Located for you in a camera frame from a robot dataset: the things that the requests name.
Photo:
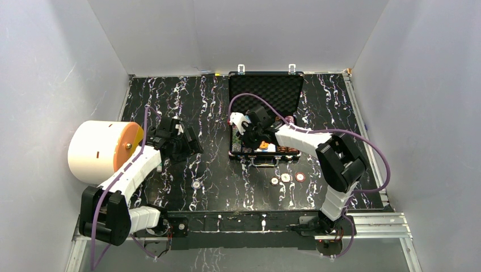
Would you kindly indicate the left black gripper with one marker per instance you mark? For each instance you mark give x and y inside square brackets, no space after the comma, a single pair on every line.
[188,141]

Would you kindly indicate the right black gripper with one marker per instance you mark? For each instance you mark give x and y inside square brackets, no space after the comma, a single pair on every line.
[247,143]

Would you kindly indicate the blue ten chip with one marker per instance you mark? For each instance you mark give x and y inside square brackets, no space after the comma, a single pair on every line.
[196,185]

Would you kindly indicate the yellow big blind button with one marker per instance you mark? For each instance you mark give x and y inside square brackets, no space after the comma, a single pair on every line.
[264,145]

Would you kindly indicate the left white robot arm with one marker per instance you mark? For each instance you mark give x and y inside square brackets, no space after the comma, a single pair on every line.
[105,214]

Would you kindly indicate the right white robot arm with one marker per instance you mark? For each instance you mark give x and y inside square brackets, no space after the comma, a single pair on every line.
[341,161]

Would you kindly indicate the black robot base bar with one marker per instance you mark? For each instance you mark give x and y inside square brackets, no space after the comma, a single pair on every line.
[308,230]

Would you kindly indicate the black poker set case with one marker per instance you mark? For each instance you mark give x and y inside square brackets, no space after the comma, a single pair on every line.
[280,89]

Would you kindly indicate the blue playing card deck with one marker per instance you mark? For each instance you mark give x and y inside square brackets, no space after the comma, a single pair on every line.
[270,148]

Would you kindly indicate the brown orange chip row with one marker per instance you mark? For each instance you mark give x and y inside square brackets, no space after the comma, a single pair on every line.
[282,149]

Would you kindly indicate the purple red green chip row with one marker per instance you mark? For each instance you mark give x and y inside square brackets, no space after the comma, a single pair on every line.
[291,120]

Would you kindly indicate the orange hundred chip left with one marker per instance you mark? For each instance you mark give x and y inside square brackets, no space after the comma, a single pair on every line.
[274,181]

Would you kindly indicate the orange hundred chip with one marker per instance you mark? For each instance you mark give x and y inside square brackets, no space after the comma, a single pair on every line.
[274,181]
[285,177]

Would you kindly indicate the orange hundred chip middle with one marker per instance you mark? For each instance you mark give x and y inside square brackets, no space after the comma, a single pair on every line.
[285,177]

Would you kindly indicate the red white poker chip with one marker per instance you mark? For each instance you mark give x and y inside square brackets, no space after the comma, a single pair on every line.
[300,177]

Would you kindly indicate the white orange cylinder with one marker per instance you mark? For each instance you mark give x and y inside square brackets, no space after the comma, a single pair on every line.
[99,148]

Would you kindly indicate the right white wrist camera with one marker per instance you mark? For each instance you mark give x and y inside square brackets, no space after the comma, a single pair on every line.
[240,121]

